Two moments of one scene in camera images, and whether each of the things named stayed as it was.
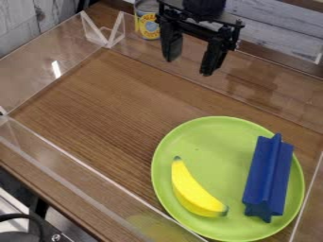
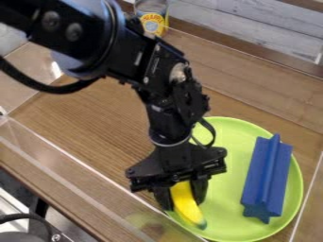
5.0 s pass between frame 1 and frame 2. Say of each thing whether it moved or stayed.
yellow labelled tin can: stayed
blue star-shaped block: stayed
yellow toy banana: moved
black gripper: moved
